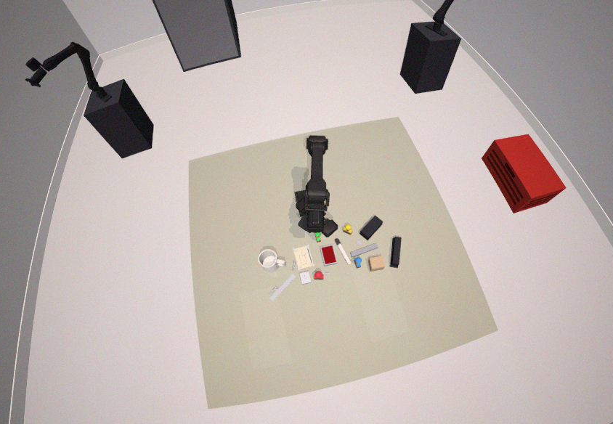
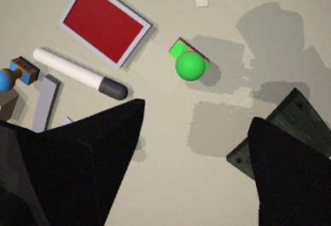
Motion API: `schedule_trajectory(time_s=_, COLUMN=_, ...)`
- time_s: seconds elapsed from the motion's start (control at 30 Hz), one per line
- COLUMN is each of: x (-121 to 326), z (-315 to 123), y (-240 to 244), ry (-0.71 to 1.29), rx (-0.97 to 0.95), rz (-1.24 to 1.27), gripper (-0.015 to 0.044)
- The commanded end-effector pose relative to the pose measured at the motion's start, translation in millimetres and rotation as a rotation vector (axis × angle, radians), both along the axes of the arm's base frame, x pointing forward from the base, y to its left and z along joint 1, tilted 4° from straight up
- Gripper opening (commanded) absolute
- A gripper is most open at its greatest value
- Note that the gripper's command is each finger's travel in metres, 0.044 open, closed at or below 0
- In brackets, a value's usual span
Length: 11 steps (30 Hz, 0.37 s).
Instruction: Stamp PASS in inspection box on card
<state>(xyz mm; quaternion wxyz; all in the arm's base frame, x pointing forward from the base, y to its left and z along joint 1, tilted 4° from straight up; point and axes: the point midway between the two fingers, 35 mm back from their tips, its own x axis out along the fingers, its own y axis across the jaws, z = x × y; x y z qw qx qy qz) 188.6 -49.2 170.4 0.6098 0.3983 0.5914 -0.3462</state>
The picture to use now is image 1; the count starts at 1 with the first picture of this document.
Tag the red ink pad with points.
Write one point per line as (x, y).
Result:
(328, 255)

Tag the white cylinder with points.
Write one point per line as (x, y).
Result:
(342, 251)

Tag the tan cardboard box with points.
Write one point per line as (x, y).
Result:
(376, 263)

